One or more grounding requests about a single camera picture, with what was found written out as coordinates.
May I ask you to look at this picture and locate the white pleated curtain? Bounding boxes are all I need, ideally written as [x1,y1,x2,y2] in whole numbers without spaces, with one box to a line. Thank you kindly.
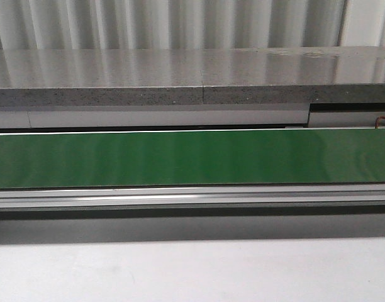
[0,1,385,50]

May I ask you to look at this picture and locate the aluminium conveyor front rail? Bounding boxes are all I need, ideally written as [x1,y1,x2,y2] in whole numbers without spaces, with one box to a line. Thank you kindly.
[0,183,385,220]

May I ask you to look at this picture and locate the green conveyor belt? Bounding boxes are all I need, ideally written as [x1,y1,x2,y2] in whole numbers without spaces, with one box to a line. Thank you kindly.
[0,128,385,190]

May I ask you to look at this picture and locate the grey stone shelf slab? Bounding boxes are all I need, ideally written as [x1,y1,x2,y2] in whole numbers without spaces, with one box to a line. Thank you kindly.
[0,47,385,109]

